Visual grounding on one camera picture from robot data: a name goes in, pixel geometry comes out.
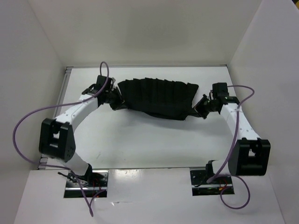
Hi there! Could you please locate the black skirt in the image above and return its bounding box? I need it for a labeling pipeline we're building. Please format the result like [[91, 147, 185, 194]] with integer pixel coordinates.
[[118, 78, 199, 120]]

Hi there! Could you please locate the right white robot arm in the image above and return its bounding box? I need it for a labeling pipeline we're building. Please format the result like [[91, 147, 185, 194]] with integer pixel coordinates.
[[194, 95, 271, 183]]

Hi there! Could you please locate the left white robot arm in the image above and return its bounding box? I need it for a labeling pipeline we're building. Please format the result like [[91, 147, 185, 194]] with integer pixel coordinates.
[[39, 84, 124, 187]]

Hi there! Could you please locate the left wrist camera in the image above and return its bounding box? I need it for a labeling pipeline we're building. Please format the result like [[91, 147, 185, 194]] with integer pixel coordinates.
[[95, 75, 115, 91]]

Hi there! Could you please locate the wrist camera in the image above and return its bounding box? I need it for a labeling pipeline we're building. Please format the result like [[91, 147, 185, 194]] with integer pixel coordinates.
[[95, 75, 115, 91], [212, 83, 229, 98]]

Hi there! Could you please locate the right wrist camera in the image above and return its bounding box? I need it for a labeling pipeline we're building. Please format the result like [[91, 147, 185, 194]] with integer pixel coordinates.
[[212, 83, 229, 98]]

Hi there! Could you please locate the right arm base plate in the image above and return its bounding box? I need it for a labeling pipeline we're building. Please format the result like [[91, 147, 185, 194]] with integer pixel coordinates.
[[190, 168, 235, 196]]

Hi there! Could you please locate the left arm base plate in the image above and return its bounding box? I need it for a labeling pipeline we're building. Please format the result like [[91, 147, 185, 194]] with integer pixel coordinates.
[[64, 170, 109, 198]]

